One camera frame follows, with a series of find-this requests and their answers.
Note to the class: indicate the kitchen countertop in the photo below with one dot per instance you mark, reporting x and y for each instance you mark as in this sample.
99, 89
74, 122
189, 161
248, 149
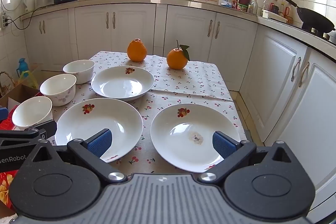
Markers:
168, 0

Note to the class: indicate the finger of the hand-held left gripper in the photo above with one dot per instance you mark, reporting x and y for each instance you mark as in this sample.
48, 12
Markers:
44, 125

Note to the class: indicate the white plastic tray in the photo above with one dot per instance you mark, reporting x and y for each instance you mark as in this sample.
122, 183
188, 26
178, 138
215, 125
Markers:
270, 15

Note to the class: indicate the white wall power socket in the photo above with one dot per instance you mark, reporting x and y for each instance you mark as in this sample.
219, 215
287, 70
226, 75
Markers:
4, 20

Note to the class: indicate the white kitchen cabinets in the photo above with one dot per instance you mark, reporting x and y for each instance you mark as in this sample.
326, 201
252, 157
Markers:
183, 29

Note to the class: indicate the wicker basket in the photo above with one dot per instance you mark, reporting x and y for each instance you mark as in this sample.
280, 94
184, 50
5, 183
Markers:
6, 82

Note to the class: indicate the white bowl pink floral print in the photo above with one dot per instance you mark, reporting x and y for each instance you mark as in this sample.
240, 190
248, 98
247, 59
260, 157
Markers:
58, 90
31, 112
78, 73

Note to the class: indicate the white electric kettle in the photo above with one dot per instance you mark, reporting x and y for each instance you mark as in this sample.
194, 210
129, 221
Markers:
29, 2

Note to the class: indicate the cardboard box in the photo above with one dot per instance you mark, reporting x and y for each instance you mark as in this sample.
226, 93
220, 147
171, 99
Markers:
18, 94

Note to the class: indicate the clear plastic bottle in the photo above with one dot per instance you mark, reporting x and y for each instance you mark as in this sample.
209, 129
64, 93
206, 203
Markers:
254, 7

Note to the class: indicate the red seasoning bottle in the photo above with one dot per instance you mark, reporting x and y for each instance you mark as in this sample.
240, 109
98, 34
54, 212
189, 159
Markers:
274, 6

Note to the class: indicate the bumpy orange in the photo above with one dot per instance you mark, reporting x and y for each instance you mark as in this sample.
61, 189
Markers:
136, 52

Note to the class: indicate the black wok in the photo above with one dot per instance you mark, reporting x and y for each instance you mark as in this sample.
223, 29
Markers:
315, 20

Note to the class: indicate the tall clear seasoning bottle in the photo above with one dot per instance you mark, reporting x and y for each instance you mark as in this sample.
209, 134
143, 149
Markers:
266, 3

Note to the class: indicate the yellow cooking oil bottle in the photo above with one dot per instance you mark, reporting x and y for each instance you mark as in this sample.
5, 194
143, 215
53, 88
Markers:
288, 14

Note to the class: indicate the orange with green leaf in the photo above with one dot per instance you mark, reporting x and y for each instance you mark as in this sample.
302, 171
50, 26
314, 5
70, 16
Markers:
177, 60

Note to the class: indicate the white plate fruit print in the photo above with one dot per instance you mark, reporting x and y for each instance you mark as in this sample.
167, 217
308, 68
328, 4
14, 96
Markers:
86, 124
122, 83
183, 132

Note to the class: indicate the gas stove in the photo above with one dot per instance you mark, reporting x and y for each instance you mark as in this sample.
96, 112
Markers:
323, 35

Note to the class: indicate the yellow green bag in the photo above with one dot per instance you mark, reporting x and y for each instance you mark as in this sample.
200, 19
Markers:
27, 79

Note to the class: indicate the blue thermos jug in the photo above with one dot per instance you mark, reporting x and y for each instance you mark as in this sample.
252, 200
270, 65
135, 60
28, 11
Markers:
22, 67

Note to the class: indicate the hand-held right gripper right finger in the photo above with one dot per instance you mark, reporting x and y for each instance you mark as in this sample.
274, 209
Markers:
224, 144

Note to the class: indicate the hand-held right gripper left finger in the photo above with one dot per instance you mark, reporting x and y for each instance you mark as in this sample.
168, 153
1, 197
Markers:
101, 141

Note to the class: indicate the cherry print tablecloth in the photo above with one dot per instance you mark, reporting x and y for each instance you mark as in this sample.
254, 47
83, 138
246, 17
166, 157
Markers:
183, 85

